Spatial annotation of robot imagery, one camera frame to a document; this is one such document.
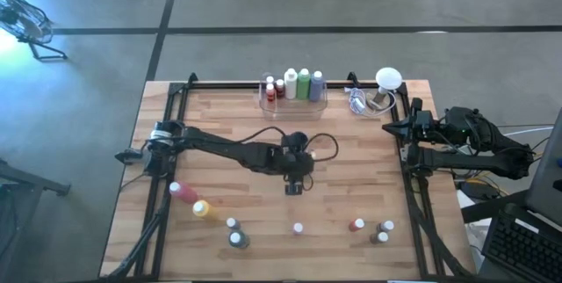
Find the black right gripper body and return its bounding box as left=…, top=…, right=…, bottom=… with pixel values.
left=410, top=97, right=443, bottom=143

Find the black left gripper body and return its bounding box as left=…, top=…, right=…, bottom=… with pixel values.
left=278, top=149, right=316, bottom=181

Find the large teal paint bottle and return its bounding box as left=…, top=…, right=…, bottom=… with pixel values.
left=227, top=229, right=251, bottom=250

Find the large blue paint bottle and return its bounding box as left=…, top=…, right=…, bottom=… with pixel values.
left=308, top=69, right=326, bottom=103

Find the large green paint bottle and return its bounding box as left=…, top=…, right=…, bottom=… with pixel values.
left=296, top=68, right=312, bottom=101

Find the large white paint bottle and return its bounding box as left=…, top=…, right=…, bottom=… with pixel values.
left=283, top=68, right=299, bottom=100

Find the large yellow paint bottle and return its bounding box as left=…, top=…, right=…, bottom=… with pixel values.
left=191, top=200, right=220, bottom=221

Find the large red paint bottle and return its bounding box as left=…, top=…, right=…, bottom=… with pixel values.
left=169, top=180, right=199, bottom=205

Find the white mushroom lamp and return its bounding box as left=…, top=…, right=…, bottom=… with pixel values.
left=367, top=66, right=404, bottom=111

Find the clear plastic bin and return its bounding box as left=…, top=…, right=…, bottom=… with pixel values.
left=257, top=79, right=329, bottom=121

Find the black power brick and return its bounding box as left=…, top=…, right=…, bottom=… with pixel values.
left=460, top=180, right=500, bottom=201

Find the black desk beam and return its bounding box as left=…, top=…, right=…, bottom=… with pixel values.
left=460, top=189, right=530, bottom=225

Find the black keyboard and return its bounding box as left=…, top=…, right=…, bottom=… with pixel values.
left=481, top=203, right=562, bottom=282

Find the black metal stand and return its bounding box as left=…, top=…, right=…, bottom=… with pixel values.
left=0, top=159, right=72, bottom=282

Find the black floor fan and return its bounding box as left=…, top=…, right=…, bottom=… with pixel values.
left=0, top=0, right=69, bottom=62

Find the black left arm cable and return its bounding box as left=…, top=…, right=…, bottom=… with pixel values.
left=236, top=126, right=340, bottom=163

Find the white lamp cable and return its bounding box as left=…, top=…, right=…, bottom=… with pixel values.
left=344, top=86, right=399, bottom=119

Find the white floor cable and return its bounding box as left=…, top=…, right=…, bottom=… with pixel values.
left=504, top=125, right=555, bottom=138

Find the yellow floor cable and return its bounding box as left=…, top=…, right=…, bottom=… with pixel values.
left=456, top=150, right=545, bottom=187

